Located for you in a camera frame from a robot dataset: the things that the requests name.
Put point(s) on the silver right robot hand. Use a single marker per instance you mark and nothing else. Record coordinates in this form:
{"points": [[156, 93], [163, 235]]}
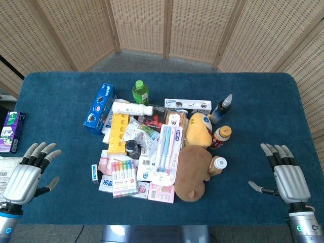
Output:
{"points": [[291, 181]]}

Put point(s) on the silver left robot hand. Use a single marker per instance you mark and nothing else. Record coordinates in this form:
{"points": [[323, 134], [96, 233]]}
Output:
{"points": [[21, 179]]}

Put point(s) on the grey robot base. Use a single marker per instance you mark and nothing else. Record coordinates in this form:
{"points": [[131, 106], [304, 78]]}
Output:
{"points": [[154, 234]]}

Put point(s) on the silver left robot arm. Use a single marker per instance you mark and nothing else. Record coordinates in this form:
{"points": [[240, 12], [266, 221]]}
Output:
{"points": [[8, 222]]}

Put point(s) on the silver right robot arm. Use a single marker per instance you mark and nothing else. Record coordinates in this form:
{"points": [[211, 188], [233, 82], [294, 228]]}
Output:
{"points": [[303, 225]]}

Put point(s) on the purple green toothpaste box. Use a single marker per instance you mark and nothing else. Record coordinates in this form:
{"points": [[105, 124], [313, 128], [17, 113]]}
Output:
{"points": [[11, 131]]}

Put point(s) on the small white-blue labelled block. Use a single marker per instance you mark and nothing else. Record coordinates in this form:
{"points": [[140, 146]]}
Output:
{"points": [[95, 174]]}

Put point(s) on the white blue toothpaste box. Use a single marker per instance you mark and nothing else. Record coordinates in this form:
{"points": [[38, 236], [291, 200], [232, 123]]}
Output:
{"points": [[105, 184]]}

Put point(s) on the blue Oreo cookie box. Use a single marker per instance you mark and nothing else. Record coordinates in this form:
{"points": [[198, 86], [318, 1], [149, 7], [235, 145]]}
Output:
{"points": [[100, 108]]}

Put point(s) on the yellow tray package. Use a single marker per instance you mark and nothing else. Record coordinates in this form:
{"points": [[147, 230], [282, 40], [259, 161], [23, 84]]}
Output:
{"points": [[119, 134]]}

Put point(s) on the white package with barcode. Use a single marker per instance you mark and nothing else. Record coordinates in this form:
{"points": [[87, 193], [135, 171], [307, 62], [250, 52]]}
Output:
{"points": [[145, 170]]}

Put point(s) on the white Oreo cookie box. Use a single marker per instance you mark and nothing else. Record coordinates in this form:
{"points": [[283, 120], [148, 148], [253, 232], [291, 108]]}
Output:
{"points": [[187, 105]]}

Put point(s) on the white barcode plastic bag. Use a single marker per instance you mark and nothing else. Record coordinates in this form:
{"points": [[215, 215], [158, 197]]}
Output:
{"points": [[6, 172]]}

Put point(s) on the brown bottle with white cap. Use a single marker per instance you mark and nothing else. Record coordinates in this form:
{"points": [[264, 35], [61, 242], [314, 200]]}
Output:
{"points": [[219, 164]]}

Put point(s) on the red bottle with yellow cap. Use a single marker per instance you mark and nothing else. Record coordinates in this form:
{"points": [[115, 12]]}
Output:
{"points": [[220, 138]]}

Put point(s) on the pink soft packet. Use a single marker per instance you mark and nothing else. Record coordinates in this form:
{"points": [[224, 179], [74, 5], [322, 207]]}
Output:
{"points": [[106, 162]]}

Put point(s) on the blue table carpet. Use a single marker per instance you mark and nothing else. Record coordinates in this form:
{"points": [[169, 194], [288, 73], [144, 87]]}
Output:
{"points": [[253, 101]]}

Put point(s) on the blue spray bottle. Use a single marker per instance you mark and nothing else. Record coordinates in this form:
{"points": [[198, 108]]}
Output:
{"points": [[220, 111]]}

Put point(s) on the brown plush toy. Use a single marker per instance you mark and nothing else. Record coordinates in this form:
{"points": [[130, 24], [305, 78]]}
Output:
{"points": [[191, 172]]}

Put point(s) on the rainbow highlighter marker pack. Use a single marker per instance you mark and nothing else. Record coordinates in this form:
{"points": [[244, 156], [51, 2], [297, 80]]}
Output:
{"points": [[124, 177]]}

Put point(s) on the yellow plush toy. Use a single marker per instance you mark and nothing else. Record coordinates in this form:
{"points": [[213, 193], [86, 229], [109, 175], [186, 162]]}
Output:
{"points": [[198, 131]]}

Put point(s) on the black round jar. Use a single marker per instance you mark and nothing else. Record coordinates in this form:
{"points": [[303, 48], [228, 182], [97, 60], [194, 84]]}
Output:
{"points": [[132, 149]]}

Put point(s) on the round pink item pack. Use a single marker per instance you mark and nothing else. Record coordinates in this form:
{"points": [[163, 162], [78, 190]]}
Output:
{"points": [[143, 189]]}

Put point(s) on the toothbrush blister pack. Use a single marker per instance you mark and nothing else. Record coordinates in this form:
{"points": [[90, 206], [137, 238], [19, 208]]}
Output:
{"points": [[165, 154]]}

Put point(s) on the white plastic bottle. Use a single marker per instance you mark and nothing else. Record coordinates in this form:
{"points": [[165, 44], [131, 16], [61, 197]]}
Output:
{"points": [[131, 109]]}

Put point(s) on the clear wrapped bread package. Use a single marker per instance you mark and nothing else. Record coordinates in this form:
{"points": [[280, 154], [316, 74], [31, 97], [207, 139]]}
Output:
{"points": [[176, 117]]}

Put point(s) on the silver green snack packet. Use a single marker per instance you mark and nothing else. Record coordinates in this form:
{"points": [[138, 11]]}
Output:
{"points": [[145, 135]]}

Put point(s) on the red black snack package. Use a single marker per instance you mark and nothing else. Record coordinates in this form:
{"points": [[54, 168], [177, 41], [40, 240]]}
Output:
{"points": [[153, 119]]}

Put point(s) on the green drink bottle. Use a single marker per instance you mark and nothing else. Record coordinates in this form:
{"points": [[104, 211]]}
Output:
{"points": [[140, 95]]}

